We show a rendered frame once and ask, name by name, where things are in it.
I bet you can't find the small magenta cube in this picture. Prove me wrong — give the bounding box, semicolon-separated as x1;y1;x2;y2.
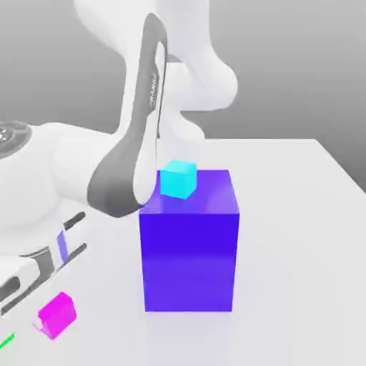
37;291;78;340

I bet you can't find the small cyan cube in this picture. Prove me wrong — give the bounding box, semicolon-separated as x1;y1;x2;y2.
159;159;199;201

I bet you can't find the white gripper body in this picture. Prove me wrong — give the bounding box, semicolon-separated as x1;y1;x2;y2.
0;242;89;325

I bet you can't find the large blue box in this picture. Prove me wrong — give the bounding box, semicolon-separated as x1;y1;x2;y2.
139;169;240;313

